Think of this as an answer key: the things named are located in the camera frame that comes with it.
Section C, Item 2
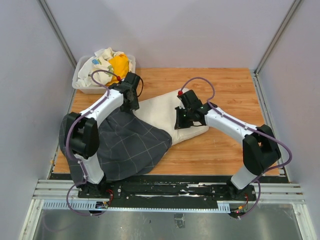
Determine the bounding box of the white patterned cloth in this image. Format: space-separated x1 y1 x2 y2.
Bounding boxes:
75 47 132 88

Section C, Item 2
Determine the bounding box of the translucent plastic bin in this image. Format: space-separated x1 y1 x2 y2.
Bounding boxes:
72 47 136 94

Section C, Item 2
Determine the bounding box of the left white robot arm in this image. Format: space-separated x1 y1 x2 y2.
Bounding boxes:
64 72 143 198

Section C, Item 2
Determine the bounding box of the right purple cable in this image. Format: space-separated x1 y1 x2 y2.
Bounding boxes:
176 76 293 221

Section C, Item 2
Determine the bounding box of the yellow cloth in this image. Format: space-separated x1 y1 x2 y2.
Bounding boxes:
108 54 129 79

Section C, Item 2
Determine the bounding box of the grey slotted cable duct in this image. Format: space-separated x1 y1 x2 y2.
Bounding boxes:
42 197 231 213

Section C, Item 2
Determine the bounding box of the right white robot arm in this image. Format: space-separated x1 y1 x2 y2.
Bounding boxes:
174 90 282 200

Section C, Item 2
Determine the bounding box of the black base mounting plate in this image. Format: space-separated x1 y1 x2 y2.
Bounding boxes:
78 175 257 211

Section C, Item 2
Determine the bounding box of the dark grey checked pillowcase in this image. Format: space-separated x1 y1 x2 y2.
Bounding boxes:
58 108 173 186

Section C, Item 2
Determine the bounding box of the cream white pillow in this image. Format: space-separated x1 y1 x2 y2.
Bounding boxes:
133 90 209 145

